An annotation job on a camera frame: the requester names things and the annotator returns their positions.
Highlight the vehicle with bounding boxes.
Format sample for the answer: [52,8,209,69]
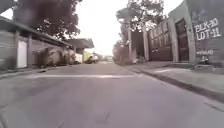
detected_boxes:
[83,51,100,65]

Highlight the grey concrete road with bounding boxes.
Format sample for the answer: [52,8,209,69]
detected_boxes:
[0,61,224,128]

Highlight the pale bushes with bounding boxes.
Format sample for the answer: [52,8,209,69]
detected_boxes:
[33,46,76,68]

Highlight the big dark tree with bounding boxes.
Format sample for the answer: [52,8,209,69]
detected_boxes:
[12,0,83,42]

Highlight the grey concrete sidewalk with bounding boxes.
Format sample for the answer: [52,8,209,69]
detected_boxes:
[128,61,224,105]

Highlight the grey kerb strip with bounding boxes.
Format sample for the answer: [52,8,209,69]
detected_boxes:
[0,64,69,80]

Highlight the low building with roof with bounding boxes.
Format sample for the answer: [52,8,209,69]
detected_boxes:
[0,14,96,72]

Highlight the tree behind wall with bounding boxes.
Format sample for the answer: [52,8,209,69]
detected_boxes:
[115,0,167,64]

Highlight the grey wall with dark gates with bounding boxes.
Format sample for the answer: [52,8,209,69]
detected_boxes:
[126,0,224,69]

